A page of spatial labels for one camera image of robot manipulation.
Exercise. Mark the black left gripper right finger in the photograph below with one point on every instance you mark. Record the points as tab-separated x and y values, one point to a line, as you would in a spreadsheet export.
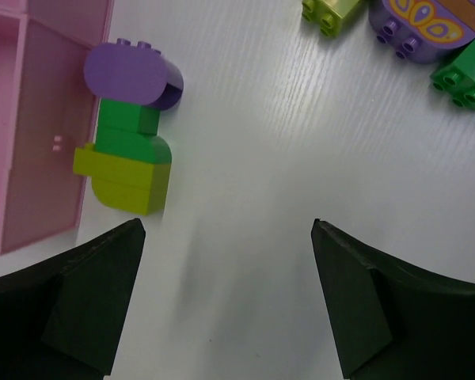
391	319

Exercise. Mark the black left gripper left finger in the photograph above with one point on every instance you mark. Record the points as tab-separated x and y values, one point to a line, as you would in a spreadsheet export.
63	317

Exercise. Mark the lime rounded lego brick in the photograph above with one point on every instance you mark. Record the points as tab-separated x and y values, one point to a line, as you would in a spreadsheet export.
132	199

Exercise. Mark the green rounded lego brick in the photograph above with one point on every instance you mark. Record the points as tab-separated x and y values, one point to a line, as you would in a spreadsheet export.
145	148

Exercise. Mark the dark green lego brick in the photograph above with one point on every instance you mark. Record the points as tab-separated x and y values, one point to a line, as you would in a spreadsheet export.
128	117

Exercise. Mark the purple rounded lego brick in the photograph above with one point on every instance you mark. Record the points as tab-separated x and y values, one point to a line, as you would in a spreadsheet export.
133	73

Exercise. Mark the purple butterfly lego brick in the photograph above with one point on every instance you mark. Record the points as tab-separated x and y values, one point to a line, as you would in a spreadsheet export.
422	32

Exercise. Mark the brown lego plate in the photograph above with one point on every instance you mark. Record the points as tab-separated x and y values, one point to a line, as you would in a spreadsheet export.
462	9

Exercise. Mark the pink divided container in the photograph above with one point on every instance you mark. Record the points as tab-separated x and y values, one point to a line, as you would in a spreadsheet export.
46	112

